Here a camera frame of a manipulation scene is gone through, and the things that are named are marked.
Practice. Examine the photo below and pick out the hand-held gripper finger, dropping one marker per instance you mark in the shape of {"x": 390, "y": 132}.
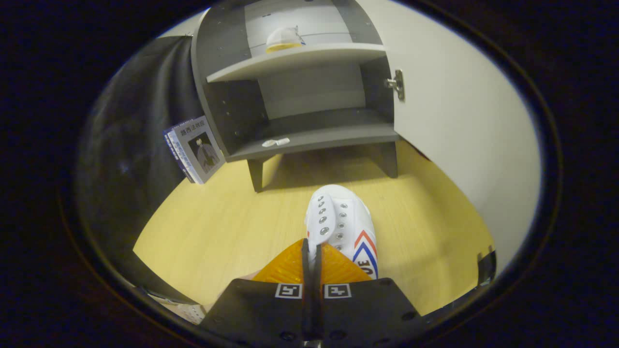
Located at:
{"x": 318, "y": 299}
{"x": 306, "y": 299}

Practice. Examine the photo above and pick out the metal door hinge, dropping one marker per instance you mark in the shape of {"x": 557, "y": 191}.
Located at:
{"x": 397, "y": 84}

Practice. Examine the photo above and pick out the white shoe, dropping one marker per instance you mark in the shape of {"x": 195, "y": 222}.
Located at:
{"x": 348, "y": 217}
{"x": 284, "y": 39}

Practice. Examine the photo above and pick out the small black box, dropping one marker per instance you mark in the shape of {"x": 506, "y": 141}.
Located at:
{"x": 486, "y": 268}

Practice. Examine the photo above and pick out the blue spine book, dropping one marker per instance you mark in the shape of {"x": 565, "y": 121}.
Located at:
{"x": 175, "y": 150}

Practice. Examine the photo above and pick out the black backdrop cloth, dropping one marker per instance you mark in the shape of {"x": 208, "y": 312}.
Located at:
{"x": 135, "y": 145}

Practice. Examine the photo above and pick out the white shoe cabinet door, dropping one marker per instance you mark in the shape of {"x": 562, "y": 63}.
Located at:
{"x": 459, "y": 121}

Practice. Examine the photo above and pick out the grey portrait cover book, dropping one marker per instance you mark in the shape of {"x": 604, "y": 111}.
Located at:
{"x": 203, "y": 150}

